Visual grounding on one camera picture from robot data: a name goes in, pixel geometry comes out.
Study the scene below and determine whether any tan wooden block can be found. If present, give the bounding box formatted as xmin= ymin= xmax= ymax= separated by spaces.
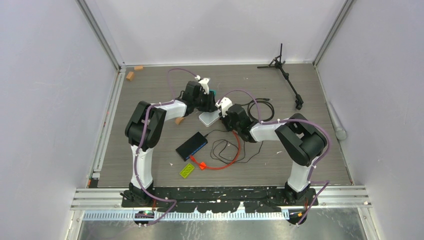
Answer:
xmin=174 ymin=117 xmax=185 ymax=125

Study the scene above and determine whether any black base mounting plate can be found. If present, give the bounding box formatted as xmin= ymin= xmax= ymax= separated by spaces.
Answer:
xmin=120 ymin=186 xmax=318 ymax=213

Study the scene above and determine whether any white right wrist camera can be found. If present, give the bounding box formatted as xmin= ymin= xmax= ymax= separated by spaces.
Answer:
xmin=215 ymin=97 xmax=233 ymax=118

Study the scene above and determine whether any orange block near corner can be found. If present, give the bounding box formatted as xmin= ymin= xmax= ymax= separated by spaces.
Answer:
xmin=125 ymin=71 xmax=135 ymax=81

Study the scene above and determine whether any green lego brick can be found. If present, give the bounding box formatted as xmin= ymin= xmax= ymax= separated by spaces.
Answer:
xmin=179 ymin=163 xmax=195 ymax=179

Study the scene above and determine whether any black tripod stand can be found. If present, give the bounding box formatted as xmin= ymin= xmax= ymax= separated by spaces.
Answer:
xmin=256 ymin=43 xmax=304 ymax=110

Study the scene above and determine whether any red ethernet cable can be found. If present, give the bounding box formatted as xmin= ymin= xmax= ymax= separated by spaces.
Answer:
xmin=189 ymin=130 xmax=241 ymax=171

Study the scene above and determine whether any black network switch box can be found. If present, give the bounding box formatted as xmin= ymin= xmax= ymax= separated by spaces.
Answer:
xmin=175 ymin=132 xmax=208 ymax=161

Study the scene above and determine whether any grey cylinder by wall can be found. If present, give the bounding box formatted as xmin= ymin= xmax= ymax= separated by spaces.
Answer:
xmin=326 ymin=101 xmax=347 ymax=141

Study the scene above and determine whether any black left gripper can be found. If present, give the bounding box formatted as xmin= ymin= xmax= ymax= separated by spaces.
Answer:
xmin=193 ymin=91 xmax=219 ymax=114

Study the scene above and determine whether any orange block far corner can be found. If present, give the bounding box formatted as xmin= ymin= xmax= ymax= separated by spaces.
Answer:
xmin=133 ymin=65 xmax=144 ymax=71

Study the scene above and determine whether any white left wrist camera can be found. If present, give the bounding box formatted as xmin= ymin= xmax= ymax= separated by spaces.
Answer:
xmin=194 ymin=75 xmax=211 ymax=95

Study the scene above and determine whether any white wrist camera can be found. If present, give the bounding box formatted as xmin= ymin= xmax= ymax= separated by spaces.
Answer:
xmin=215 ymin=97 xmax=233 ymax=118
xmin=194 ymin=75 xmax=211 ymax=95

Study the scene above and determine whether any orange block corner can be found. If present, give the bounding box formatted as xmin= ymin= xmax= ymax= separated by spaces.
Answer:
xmin=133 ymin=65 xmax=144 ymax=71
xmin=125 ymin=71 xmax=135 ymax=81

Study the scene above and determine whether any black ethernet cable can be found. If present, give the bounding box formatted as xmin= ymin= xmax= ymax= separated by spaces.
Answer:
xmin=246 ymin=97 xmax=276 ymax=123

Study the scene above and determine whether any white box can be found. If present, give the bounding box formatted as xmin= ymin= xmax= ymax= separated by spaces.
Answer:
xmin=198 ymin=110 xmax=221 ymax=127

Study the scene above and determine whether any orange-red cube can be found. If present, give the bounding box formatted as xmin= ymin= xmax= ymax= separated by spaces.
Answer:
xmin=198 ymin=161 xmax=208 ymax=171

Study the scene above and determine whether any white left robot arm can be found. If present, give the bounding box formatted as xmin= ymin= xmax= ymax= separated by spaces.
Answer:
xmin=124 ymin=78 xmax=217 ymax=207

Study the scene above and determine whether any black power adapter with cord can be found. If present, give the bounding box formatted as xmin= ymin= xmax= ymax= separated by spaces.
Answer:
xmin=209 ymin=138 xmax=264 ymax=164

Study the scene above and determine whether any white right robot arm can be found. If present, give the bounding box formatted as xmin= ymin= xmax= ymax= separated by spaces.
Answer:
xmin=219 ymin=104 xmax=331 ymax=205

